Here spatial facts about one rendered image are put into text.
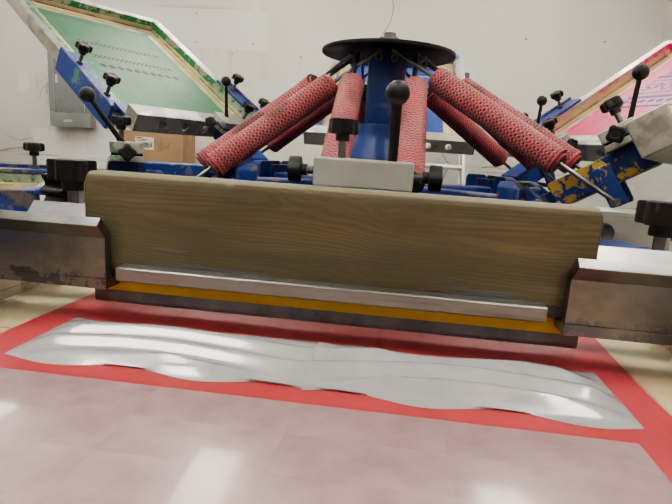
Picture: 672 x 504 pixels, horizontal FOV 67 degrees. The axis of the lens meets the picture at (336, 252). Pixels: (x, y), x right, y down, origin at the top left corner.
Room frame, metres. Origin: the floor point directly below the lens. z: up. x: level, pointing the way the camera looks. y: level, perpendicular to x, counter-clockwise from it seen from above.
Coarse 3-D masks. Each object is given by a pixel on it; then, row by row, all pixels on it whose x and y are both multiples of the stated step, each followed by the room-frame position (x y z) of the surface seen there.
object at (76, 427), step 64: (64, 320) 0.34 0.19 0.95; (128, 320) 0.35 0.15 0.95; (192, 320) 0.36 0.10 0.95; (256, 320) 0.37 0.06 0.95; (0, 384) 0.24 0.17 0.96; (64, 384) 0.25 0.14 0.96; (128, 384) 0.25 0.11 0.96; (192, 384) 0.26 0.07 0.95; (256, 384) 0.26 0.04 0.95; (0, 448) 0.19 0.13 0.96; (64, 448) 0.19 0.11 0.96; (128, 448) 0.20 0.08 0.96; (192, 448) 0.20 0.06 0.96; (256, 448) 0.20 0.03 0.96
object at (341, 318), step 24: (240, 312) 0.36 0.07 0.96; (264, 312) 0.36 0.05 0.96; (288, 312) 0.36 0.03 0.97; (312, 312) 0.36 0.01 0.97; (336, 312) 0.36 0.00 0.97; (456, 336) 0.35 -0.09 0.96; (480, 336) 0.34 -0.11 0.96; (504, 336) 0.34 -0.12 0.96; (528, 336) 0.34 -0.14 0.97; (552, 336) 0.34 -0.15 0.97; (576, 336) 0.34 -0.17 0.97
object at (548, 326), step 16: (112, 288) 0.37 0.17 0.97; (128, 288) 0.37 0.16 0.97; (144, 288) 0.37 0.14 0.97; (160, 288) 0.37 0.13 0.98; (176, 288) 0.37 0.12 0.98; (192, 288) 0.37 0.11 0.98; (272, 304) 0.36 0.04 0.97; (288, 304) 0.36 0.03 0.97; (304, 304) 0.36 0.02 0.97; (320, 304) 0.36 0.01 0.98; (336, 304) 0.36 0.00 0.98; (352, 304) 0.35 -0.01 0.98; (432, 320) 0.35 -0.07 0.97; (448, 320) 0.35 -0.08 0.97; (464, 320) 0.35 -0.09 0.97; (480, 320) 0.34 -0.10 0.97; (496, 320) 0.34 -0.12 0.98; (512, 320) 0.34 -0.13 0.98
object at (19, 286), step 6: (0, 282) 0.38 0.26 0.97; (6, 282) 0.38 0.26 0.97; (12, 282) 0.39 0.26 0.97; (18, 282) 0.40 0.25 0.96; (24, 282) 0.40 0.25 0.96; (30, 282) 0.41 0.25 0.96; (0, 288) 0.38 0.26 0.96; (6, 288) 0.38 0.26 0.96; (12, 288) 0.39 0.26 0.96; (18, 288) 0.40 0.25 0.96; (24, 288) 0.40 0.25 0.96; (30, 288) 0.41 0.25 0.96; (0, 294) 0.38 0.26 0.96; (6, 294) 0.38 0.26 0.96; (12, 294) 0.39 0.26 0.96; (0, 300) 0.38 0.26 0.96; (666, 348) 0.37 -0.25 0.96
